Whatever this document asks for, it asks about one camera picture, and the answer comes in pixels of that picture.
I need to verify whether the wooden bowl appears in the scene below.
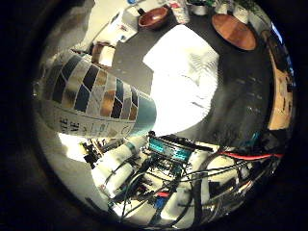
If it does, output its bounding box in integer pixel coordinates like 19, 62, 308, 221
138, 6, 171, 32

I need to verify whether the patterned paper cup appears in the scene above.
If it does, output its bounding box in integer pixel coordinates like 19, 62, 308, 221
33, 51, 158, 140

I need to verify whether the black teal electronics box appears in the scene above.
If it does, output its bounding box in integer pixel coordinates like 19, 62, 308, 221
146, 132, 197, 166

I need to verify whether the small wooden box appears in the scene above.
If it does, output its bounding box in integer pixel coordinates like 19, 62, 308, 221
90, 42, 116, 69

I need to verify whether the round wooden plate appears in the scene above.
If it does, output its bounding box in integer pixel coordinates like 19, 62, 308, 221
211, 13, 258, 52

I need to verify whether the white plant pot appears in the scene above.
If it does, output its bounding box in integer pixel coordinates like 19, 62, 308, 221
232, 2, 250, 25

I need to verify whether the dark grey table mat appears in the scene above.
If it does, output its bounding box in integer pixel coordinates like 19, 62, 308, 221
110, 9, 277, 150

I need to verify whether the patterned cardboard carton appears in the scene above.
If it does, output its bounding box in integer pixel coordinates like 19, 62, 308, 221
168, 1, 191, 25

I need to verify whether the red cable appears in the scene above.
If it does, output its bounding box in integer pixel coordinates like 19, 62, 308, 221
220, 150, 284, 162

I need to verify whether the small white pot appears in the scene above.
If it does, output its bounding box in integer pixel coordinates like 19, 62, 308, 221
192, 0, 210, 16

